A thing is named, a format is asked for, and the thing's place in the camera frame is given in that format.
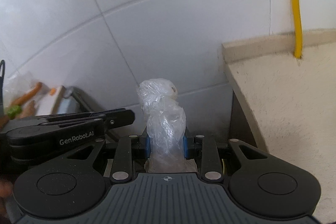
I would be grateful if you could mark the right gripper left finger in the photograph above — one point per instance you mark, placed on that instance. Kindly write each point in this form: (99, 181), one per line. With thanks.
(130, 155)

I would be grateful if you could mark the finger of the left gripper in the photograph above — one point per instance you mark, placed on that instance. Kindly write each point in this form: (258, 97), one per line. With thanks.
(105, 117)

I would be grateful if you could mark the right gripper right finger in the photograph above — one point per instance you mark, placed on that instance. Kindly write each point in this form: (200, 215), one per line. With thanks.
(204, 151)

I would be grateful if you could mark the clear plastic bag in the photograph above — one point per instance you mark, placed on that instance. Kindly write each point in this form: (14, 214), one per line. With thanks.
(165, 126)

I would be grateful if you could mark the steel side counter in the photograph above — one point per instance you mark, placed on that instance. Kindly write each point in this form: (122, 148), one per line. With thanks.
(75, 100)

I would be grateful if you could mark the orange carrot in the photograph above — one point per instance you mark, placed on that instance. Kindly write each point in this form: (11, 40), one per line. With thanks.
(27, 96)

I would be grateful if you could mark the yellow pipe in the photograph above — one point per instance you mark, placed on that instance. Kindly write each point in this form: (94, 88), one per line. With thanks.
(298, 33)

